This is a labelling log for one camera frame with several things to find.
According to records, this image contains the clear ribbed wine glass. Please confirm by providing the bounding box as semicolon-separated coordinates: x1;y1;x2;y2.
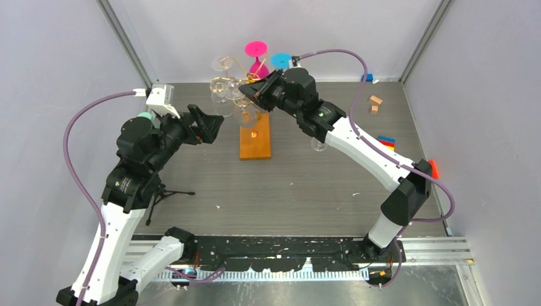
233;98;258;128

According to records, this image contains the small black tripod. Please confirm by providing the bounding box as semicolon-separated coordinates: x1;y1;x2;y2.
145;183;196;226

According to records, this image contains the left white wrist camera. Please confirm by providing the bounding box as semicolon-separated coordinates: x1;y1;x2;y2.
133;83;181;119

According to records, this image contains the red toy block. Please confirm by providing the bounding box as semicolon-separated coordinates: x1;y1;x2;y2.
428;159;439;179

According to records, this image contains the blue wine glass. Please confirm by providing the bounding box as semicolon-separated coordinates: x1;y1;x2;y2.
270;52;292;70

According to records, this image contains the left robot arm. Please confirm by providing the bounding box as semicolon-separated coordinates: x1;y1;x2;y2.
56;105;224;305

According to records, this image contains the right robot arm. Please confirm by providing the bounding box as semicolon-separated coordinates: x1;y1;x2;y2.
239;68;432;262

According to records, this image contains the orange wooden rack base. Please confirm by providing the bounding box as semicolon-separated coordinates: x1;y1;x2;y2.
239;113;272;161

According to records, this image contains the gold wire wine glass rack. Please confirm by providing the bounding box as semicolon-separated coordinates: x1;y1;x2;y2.
209;56;269;128

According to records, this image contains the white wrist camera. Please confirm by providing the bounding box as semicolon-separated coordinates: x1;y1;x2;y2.
133;83;181;119
288;55;301;69

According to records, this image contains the colourful toy brick building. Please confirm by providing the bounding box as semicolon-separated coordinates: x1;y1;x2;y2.
377;136;396;151

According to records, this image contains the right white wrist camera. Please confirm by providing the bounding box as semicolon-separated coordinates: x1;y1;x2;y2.
288;55;301;69

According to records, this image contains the clear flute glass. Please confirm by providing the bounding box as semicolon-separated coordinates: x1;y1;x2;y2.
310;137;328;152

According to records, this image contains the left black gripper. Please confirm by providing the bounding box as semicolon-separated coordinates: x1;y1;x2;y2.
149;104;223;172

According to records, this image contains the pink wine glass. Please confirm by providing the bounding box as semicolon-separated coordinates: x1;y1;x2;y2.
244;41;269;79

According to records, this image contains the mint green cup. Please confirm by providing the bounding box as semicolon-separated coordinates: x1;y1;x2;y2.
137;112;153;120

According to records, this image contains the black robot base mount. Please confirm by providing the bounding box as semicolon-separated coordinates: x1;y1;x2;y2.
135;235;408;292

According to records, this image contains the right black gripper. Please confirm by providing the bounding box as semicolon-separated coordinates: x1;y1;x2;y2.
239;69;301;120

